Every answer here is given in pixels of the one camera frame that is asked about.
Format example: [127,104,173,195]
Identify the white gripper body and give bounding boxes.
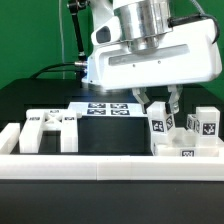
[87,19,222,90]

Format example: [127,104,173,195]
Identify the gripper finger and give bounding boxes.
[132,87,150,114]
[166,85,183,114]

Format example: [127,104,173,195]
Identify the white chair seat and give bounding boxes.
[152,128,224,158]

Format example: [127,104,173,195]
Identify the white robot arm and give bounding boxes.
[82,0,222,114]

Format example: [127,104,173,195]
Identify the white tagged cube far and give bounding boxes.
[186,114,196,130]

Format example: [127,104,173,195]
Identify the white marker sheet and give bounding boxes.
[68,102,145,117]

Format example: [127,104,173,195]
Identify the black cable bundle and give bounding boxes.
[29,61,88,80]

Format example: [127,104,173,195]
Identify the white chair back frame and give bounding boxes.
[19,109,82,154]

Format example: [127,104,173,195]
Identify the white hanging cable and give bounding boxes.
[58,0,66,80]

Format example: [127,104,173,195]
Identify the white U-shaped obstacle frame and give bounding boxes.
[0,123,224,181]

